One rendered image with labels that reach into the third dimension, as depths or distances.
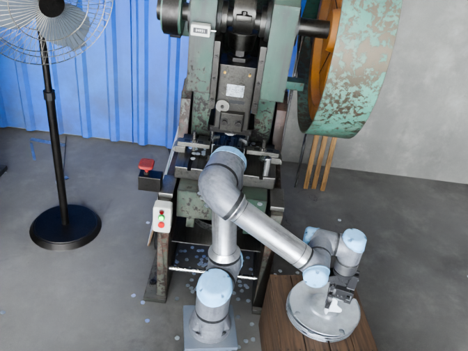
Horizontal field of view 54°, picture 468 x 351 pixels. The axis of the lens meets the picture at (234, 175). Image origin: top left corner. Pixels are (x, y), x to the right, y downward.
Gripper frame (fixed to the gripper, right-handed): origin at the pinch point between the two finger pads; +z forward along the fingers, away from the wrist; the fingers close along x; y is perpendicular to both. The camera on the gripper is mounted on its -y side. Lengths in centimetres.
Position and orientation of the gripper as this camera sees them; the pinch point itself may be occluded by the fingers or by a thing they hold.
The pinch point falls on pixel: (325, 306)
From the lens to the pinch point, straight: 173.6
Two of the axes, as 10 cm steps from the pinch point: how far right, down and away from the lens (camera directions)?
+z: -1.0, 8.2, 5.6
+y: 9.4, 2.6, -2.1
